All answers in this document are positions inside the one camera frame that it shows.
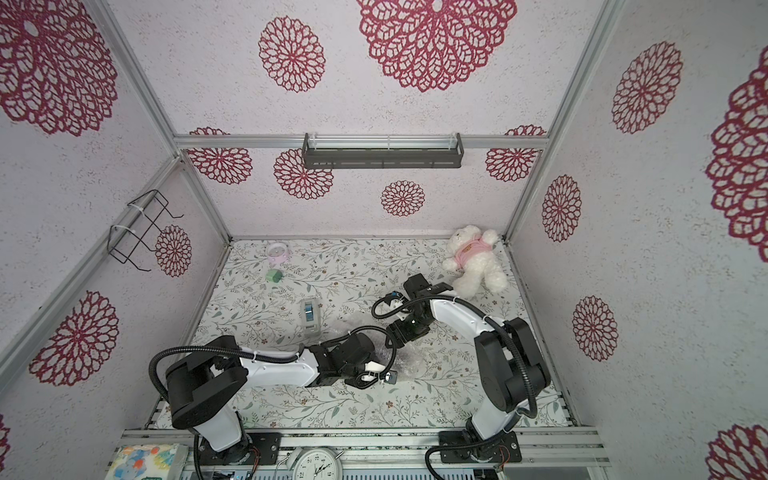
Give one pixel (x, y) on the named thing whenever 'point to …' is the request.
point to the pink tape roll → (277, 253)
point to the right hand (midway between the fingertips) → (395, 337)
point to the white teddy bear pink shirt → (470, 251)
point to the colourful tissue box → (153, 461)
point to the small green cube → (274, 276)
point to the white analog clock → (317, 464)
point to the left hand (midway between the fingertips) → (372, 360)
